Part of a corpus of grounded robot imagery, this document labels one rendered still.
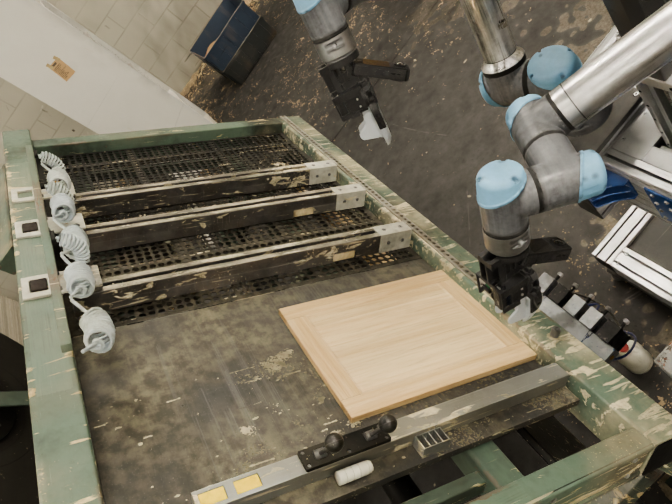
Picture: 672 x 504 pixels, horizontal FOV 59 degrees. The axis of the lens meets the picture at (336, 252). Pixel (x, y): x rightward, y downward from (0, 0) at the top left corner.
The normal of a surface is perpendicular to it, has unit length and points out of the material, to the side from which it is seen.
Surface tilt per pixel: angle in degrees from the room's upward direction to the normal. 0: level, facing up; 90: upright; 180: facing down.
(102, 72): 90
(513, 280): 28
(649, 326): 0
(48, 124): 90
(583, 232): 0
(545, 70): 8
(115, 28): 90
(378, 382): 51
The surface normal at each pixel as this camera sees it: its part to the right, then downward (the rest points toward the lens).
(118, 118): 0.47, 0.48
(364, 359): 0.07, -0.85
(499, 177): -0.28, -0.71
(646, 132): -0.64, -0.40
